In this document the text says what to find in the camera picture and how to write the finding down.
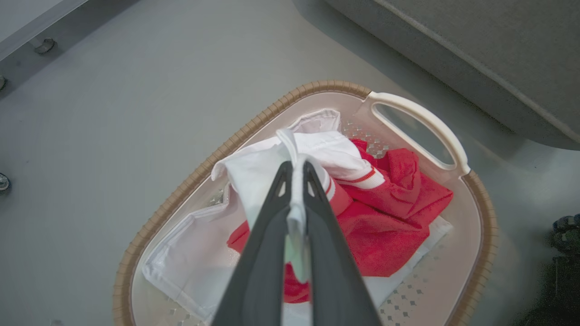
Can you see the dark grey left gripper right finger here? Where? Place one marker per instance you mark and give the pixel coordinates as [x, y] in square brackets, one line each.
[335, 262]

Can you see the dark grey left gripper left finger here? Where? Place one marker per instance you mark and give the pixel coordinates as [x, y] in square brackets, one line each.
[258, 262]

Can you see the red and white garment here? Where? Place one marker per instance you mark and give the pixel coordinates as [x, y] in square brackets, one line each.
[389, 226]

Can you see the dark robot base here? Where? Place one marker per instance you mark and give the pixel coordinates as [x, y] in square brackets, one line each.
[564, 271]

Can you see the grey fabric sofa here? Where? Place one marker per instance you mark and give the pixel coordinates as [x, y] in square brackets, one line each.
[476, 54]

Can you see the plain white garment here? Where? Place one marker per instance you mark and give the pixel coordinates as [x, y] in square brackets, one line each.
[190, 262]

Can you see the beige laundry basket brown rim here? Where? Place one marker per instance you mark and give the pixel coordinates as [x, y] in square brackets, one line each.
[471, 253]

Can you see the small metal levelling foot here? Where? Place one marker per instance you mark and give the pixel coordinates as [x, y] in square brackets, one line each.
[44, 45]

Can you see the grey partition bottom rail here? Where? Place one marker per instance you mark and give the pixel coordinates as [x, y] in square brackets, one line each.
[31, 27]

